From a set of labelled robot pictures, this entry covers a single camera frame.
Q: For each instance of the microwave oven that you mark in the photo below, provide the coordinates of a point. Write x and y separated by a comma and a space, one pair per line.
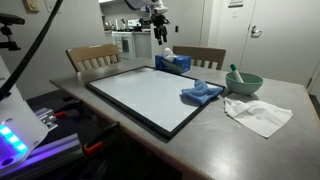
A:
145, 26

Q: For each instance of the white wall sign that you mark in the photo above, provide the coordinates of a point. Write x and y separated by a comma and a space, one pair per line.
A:
235, 3

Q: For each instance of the white tissue sheet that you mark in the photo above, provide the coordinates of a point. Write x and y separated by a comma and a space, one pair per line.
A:
169, 55

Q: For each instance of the white toaster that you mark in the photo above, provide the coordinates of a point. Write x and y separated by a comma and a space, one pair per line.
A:
133, 22

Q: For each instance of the green capped white marker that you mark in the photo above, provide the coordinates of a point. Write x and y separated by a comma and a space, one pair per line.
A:
237, 75

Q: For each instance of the white kitchen cabinet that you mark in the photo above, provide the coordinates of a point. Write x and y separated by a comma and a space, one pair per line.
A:
142, 45

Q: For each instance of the silver kettle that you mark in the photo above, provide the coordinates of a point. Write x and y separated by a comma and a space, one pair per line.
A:
108, 26

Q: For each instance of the orange black bar clamp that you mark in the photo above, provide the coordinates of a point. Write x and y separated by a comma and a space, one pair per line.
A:
91, 147
60, 114

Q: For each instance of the small black wall switch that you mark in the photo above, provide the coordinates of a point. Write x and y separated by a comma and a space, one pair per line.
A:
177, 29

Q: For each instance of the dark oven towel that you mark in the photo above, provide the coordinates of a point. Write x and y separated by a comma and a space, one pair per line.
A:
125, 45

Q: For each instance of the black framed whiteboard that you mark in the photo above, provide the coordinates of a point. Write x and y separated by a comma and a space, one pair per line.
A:
143, 96

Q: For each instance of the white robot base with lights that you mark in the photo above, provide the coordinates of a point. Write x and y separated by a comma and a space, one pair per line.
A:
20, 113

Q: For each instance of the white cloth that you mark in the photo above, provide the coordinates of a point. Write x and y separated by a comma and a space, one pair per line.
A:
260, 115

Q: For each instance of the wooden slat-back chair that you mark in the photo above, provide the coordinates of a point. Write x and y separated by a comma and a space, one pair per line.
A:
86, 51
206, 53

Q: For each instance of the white door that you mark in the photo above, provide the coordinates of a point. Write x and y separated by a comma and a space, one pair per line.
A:
283, 40

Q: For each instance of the aluminium extrusion rail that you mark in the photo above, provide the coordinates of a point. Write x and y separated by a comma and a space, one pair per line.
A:
56, 146

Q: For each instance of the blue microfiber cloth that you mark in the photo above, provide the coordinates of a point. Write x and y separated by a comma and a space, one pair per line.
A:
200, 93

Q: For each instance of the beige round thermostat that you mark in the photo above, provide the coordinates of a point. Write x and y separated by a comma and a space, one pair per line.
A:
31, 5

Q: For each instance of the white oven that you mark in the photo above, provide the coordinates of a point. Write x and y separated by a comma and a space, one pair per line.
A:
116, 43

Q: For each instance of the silver metal bracket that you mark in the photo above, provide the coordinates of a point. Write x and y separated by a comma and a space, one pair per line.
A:
46, 116

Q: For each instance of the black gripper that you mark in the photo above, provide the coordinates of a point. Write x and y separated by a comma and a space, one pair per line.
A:
160, 20

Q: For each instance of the blue tissue box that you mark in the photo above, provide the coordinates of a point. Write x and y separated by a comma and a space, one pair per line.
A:
182, 61

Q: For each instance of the black camera on mount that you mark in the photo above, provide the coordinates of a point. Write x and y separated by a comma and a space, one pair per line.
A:
8, 19

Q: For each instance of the green bowl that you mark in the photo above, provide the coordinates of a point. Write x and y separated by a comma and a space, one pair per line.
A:
245, 88

